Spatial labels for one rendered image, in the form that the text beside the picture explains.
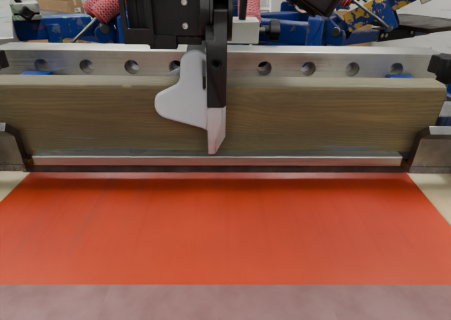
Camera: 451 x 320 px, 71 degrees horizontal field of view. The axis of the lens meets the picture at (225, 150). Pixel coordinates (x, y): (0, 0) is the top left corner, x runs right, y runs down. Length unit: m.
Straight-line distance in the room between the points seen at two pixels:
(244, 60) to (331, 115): 0.23
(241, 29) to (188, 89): 0.30
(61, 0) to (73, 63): 3.80
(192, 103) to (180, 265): 0.13
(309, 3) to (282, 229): 0.18
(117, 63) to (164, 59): 0.07
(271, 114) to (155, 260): 0.16
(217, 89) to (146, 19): 0.07
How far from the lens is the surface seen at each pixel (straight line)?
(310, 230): 0.29
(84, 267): 0.27
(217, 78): 0.24
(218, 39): 0.24
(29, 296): 0.27
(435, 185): 0.39
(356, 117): 0.32
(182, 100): 0.27
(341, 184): 0.35
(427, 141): 0.34
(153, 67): 0.51
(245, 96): 0.28
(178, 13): 0.25
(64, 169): 0.37
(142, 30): 0.26
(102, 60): 0.53
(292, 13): 1.27
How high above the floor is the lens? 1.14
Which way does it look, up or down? 30 degrees down
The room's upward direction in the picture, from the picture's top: 1 degrees clockwise
